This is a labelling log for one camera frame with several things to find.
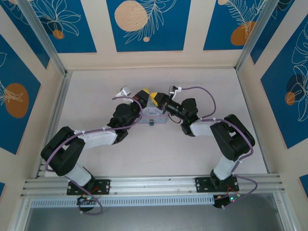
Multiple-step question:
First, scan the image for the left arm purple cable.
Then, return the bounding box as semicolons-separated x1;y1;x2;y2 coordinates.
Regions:
45;97;143;215

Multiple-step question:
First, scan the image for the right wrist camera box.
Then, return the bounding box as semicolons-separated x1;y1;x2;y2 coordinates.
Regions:
168;85;182;96

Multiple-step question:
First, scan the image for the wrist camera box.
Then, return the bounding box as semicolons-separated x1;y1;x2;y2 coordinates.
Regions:
168;85;182;96
115;86;132;98

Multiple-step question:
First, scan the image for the grey slotted cable duct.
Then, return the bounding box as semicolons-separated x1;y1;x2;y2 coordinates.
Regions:
30;194;215;208

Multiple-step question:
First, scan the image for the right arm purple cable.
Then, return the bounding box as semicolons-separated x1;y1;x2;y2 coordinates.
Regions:
179;86;258;210

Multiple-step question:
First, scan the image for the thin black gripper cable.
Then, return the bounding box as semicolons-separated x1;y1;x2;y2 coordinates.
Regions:
167;112;184;125

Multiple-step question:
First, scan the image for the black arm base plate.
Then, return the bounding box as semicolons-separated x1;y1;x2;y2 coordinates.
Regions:
195;177;240;193
66;179;111;196

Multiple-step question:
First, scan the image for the aluminium side rail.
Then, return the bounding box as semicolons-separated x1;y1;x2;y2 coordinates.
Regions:
35;70;73;179

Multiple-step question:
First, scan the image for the pastel cartoon tin box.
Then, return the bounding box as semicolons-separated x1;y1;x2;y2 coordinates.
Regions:
138;100;169;126

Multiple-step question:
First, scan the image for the aluminium frame post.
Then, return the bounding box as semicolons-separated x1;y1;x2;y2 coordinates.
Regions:
235;0;282;72
17;0;68;76

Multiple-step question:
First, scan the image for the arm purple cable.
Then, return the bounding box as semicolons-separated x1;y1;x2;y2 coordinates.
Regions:
45;97;143;215
179;86;258;210

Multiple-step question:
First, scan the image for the small circuit board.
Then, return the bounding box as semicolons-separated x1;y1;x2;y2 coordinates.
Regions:
77;195;97;205
213;193;242;209

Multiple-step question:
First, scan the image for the aluminium mounting rail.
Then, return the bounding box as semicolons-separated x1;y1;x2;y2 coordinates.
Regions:
20;173;287;198

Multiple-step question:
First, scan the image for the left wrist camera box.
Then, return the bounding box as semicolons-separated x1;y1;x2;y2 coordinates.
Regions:
115;86;132;98

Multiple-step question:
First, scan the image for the grey metal panel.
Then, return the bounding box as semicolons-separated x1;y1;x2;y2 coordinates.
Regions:
24;199;284;231

